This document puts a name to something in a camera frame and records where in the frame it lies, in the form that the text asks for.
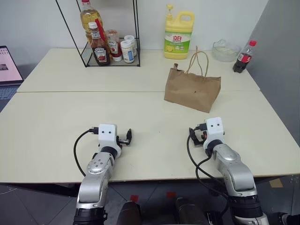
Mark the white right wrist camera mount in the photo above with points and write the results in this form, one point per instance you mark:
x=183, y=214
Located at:
x=213, y=130

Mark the white capped seasoning jar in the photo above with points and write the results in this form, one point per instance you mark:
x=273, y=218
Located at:
x=131, y=38
x=127, y=52

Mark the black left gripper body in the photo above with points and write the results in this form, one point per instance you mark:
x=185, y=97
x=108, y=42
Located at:
x=122, y=141

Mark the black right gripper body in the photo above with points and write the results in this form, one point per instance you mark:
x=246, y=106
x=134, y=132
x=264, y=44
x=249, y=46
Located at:
x=201, y=136

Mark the cola bottle with red cap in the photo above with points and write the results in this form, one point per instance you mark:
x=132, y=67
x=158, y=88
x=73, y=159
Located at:
x=242, y=58

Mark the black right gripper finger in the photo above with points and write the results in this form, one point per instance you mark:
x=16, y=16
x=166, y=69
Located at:
x=198, y=143
x=192, y=134

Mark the small ketchup squeeze bottle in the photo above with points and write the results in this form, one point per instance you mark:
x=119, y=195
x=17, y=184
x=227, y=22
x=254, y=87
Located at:
x=114, y=49

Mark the dark rounded shape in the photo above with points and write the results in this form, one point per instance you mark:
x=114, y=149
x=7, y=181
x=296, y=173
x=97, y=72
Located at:
x=129, y=214

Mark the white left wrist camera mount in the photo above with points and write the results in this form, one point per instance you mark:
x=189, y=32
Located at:
x=107, y=134

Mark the open laptop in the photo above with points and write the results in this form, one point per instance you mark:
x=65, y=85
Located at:
x=8, y=68

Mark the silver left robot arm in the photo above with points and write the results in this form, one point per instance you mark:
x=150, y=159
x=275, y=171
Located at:
x=93, y=182

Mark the cooking oil bottle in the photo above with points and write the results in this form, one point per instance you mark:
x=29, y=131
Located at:
x=87, y=21

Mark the large ketchup bottle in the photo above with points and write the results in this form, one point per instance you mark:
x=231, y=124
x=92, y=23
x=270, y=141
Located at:
x=100, y=52

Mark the yellow dish soap jug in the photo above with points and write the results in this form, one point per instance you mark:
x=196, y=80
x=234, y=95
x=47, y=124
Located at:
x=178, y=35

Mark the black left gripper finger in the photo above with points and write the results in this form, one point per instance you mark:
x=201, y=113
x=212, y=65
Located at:
x=128, y=142
x=129, y=134

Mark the clear glass bowl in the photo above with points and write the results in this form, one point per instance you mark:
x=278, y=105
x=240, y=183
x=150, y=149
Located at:
x=226, y=52

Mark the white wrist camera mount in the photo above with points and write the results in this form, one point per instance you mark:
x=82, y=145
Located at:
x=213, y=130
x=107, y=134

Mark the dark shoe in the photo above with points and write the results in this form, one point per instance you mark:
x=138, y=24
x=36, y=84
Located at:
x=291, y=219

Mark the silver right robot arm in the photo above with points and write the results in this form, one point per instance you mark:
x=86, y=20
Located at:
x=236, y=171

